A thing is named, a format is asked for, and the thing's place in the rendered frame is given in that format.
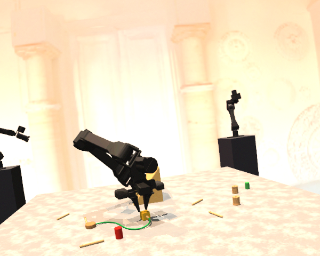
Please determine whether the red cylinder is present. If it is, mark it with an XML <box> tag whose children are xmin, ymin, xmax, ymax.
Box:
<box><xmin>114</xmin><ymin>226</ymin><xmax>123</xmax><ymax>239</ymax></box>

